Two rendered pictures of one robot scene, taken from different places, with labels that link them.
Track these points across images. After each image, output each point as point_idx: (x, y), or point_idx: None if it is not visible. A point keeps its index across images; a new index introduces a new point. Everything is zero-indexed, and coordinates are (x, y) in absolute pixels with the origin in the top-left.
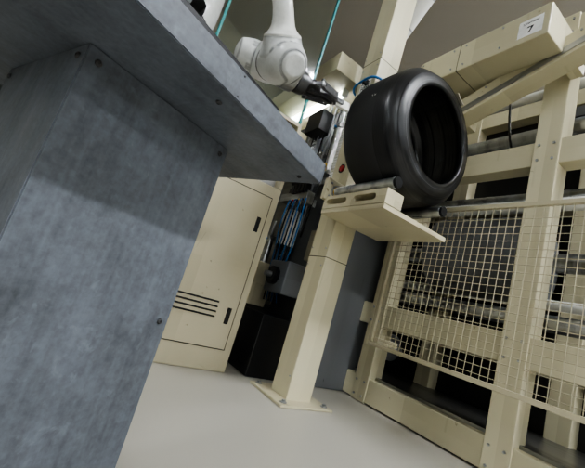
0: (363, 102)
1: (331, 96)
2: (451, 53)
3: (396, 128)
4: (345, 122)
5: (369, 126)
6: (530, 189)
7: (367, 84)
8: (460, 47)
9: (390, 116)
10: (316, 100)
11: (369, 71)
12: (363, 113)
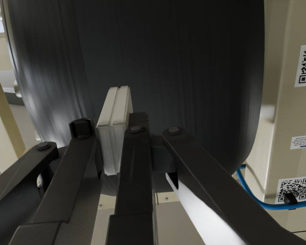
0: (160, 134)
1: (14, 176)
2: (171, 198)
3: (7, 21)
4: (234, 76)
5: (93, 33)
6: None
7: (286, 193)
8: (159, 201)
9: (23, 62)
10: (196, 182)
11: (288, 218)
12: (137, 91)
